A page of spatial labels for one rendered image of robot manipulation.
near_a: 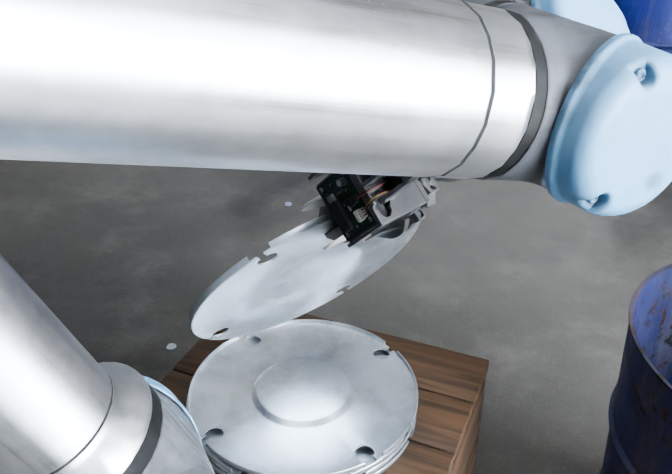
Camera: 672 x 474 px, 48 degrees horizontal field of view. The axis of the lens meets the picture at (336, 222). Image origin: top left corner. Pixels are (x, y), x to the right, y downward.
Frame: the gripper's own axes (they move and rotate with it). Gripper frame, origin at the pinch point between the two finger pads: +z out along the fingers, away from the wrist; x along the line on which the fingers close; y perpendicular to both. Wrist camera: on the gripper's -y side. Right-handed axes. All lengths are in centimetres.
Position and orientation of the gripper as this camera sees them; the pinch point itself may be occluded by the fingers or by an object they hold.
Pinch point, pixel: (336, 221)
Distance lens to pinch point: 75.1
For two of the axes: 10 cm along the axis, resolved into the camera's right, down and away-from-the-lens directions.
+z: -5.0, 3.8, 7.8
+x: 5.0, 8.6, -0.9
